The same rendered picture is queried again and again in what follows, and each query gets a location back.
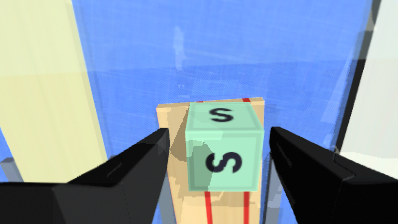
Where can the mint green cube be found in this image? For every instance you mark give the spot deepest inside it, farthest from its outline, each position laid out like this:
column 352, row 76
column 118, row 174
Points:
column 224, row 143

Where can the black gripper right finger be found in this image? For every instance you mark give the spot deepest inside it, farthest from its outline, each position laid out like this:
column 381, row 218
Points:
column 323, row 187

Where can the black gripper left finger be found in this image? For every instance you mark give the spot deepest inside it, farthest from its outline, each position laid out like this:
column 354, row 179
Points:
column 123, row 190

